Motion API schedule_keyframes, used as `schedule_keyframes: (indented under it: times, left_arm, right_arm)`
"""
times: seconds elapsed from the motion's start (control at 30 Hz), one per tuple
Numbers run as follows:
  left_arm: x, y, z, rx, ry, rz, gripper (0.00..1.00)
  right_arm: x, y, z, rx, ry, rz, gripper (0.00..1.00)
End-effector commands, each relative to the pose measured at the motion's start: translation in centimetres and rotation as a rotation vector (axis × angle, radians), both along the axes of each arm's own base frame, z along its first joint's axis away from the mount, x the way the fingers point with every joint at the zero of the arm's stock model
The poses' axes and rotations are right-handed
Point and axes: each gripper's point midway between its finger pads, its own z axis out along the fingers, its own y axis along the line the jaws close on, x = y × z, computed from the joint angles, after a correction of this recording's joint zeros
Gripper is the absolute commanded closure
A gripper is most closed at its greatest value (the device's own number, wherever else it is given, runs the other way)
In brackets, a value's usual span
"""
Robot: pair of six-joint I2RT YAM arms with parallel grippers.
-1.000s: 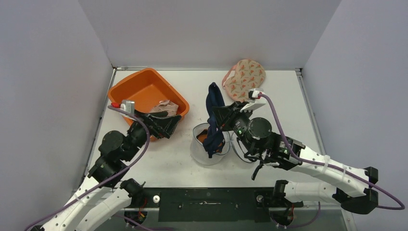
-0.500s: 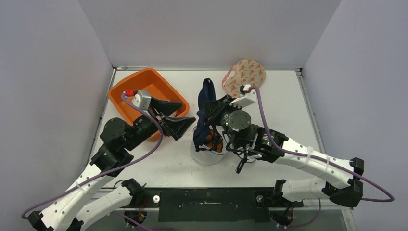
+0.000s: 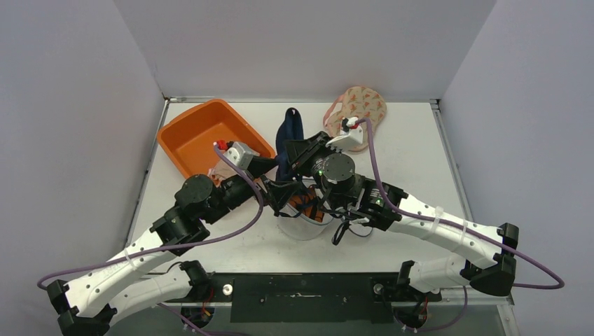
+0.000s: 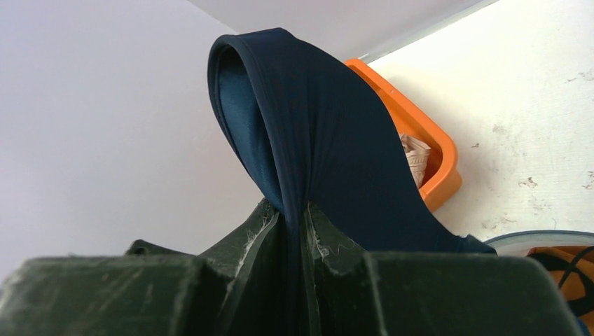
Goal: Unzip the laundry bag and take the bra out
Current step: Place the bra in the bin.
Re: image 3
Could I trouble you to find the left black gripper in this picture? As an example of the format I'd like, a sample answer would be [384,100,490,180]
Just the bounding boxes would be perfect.
[205,155,301,224]

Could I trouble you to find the navy blue bra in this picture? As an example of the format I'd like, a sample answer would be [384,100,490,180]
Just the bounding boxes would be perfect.
[275,107,304,181]

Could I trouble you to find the white mesh laundry bag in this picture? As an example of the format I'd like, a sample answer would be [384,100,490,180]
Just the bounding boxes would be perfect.
[277,203,333,241]

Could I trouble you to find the orange plastic tub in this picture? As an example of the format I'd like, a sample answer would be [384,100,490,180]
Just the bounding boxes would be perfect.
[157,99,276,178]

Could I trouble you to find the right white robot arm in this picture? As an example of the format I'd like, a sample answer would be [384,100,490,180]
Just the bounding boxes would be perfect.
[283,132,519,300]

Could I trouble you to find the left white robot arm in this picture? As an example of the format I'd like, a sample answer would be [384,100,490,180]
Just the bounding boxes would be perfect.
[39,159,301,335]

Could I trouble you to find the orange bra in bag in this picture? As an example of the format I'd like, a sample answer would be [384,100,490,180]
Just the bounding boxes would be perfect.
[287,196,324,225]

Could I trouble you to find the beige bra in tub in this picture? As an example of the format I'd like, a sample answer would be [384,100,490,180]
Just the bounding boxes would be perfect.
[207,160,236,186]

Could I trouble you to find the floral padded bra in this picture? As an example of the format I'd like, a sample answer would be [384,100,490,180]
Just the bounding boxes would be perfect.
[322,86,387,153]

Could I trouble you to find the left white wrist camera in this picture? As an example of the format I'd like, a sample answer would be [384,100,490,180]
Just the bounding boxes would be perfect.
[217,141,260,170]

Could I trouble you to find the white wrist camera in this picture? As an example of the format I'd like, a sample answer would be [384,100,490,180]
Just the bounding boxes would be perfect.
[217,141,260,170]
[325,117,364,153]

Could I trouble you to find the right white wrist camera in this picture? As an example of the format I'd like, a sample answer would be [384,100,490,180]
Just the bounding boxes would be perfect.
[325,117,364,153]

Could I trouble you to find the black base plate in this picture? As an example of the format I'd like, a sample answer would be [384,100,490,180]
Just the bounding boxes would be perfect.
[180,272,442,323]

